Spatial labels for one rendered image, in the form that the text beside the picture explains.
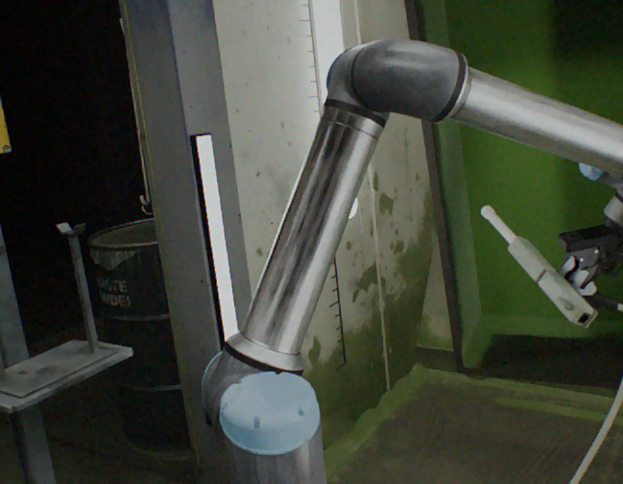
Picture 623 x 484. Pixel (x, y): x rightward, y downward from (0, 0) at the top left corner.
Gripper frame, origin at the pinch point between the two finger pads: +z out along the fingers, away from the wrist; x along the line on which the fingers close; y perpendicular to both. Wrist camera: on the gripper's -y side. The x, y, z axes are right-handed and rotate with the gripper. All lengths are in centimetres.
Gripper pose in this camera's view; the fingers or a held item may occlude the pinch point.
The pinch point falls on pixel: (562, 291)
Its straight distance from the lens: 161.4
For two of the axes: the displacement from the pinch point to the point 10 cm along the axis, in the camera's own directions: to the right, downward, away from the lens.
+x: -2.0, -5.4, 8.2
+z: -4.0, 8.1, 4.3
